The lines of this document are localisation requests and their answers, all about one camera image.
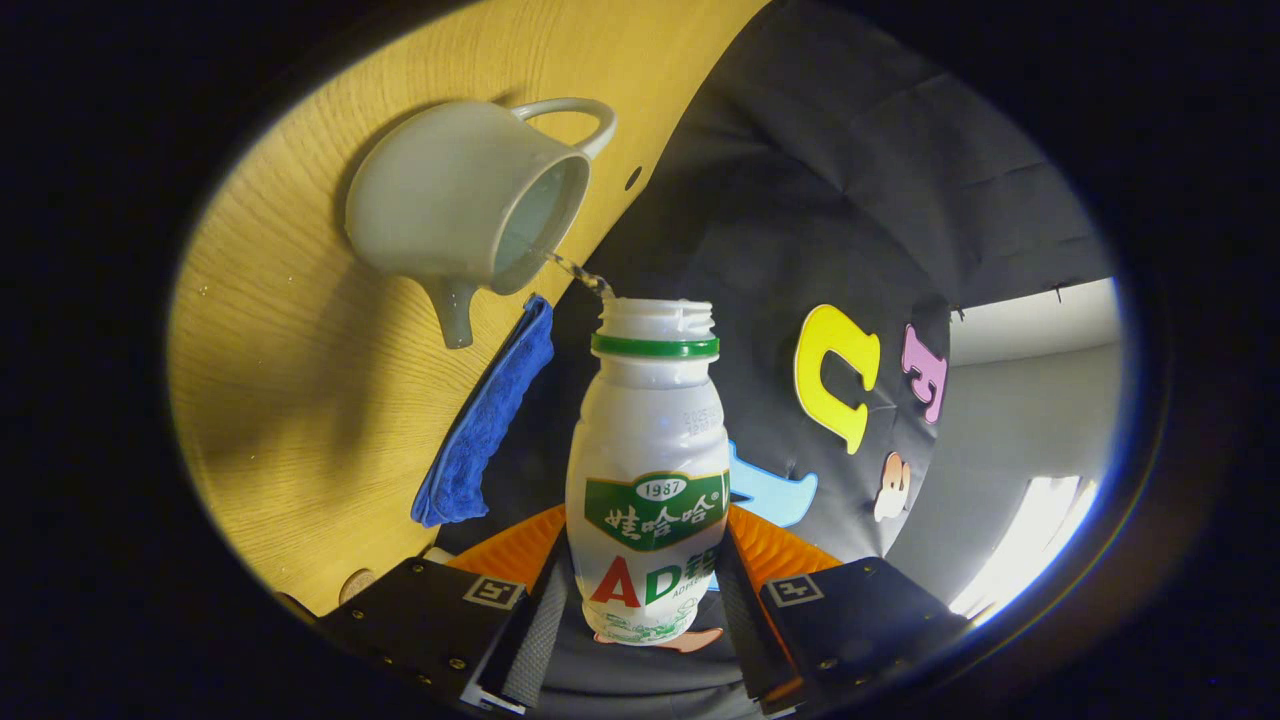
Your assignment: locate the blue towel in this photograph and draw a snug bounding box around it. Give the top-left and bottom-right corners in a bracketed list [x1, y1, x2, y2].
[410, 293, 556, 528]

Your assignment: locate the white water bottle green label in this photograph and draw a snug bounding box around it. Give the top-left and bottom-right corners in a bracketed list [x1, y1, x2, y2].
[565, 297, 733, 647]

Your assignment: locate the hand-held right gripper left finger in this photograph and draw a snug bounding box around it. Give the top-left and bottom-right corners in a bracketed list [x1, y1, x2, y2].
[318, 503, 573, 716]

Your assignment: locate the large ceiling light panel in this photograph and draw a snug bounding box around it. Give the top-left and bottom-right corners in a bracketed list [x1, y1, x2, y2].
[950, 475, 1099, 619]

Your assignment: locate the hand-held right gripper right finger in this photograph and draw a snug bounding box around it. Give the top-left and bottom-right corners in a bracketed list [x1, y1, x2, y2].
[712, 505, 971, 716]

